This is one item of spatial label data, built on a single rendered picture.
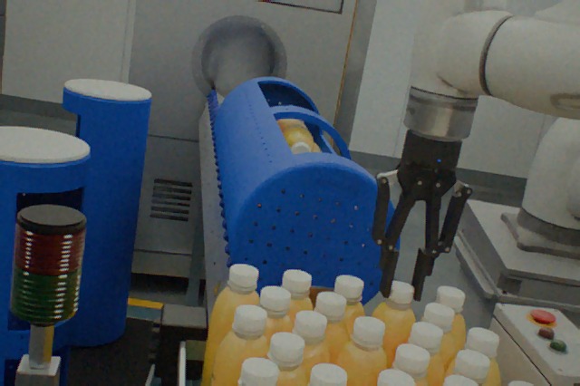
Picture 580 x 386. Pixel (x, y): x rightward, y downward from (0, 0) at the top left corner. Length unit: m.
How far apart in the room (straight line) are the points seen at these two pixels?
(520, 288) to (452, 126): 0.55
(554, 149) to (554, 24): 0.65
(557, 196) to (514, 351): 0.52
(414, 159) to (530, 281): 0.53
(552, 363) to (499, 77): 0.37
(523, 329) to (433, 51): 0.40
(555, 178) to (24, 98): 5.55
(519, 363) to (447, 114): 0.35
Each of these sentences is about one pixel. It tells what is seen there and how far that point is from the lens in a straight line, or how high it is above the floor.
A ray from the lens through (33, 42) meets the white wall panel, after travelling 6.62.
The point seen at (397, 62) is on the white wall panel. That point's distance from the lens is 6.39.
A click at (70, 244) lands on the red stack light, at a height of 1.24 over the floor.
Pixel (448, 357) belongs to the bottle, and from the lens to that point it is 1.08.
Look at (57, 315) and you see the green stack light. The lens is 0.78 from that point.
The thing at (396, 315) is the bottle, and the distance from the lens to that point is 1.11.
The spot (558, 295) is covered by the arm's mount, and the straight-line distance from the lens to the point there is 1.53.
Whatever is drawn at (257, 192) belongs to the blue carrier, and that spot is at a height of 1.17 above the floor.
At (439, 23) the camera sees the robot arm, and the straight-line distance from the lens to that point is 1.00.
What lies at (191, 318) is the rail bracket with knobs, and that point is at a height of 1.00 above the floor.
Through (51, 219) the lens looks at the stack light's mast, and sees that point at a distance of 0.76.
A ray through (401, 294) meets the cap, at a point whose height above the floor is 1.11.
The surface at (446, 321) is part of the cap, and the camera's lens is 1.06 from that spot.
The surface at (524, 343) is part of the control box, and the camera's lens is 1.11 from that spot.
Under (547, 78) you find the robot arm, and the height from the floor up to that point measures 1.45.
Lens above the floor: 1.52
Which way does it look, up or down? 16 degrees down
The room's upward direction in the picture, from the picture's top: 10 degrees clockwise
